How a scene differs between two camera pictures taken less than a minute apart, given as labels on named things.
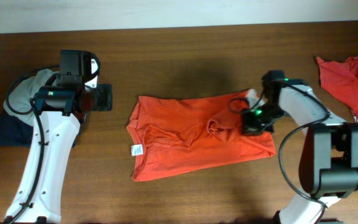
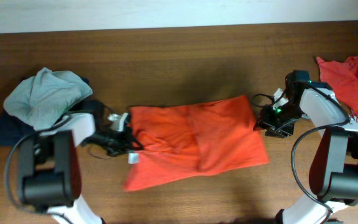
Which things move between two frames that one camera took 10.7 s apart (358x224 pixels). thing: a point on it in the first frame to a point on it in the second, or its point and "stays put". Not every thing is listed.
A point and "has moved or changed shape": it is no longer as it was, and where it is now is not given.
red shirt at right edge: x=353 y=81 stays put
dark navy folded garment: x=10 y=129 stays put
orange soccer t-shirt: x=174 y=133 has moved or changed shape
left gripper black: x=105 y=101 to x=127 y=139
